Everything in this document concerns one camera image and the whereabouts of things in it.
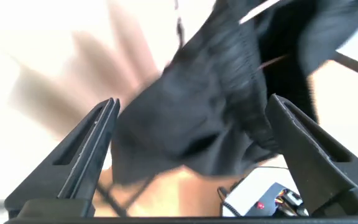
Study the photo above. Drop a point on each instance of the pink clothes hanger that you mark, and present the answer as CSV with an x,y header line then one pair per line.
x,y
253,15

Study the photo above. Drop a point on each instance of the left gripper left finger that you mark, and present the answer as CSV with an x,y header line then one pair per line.
x,y
73,168

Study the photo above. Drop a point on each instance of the white curtain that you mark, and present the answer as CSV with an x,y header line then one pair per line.
x,y
42,93

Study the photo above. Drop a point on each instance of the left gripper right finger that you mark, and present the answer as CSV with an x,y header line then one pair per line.
x,y
315,168

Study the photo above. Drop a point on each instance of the black shorts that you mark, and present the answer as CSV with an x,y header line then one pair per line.
x,y
182,118

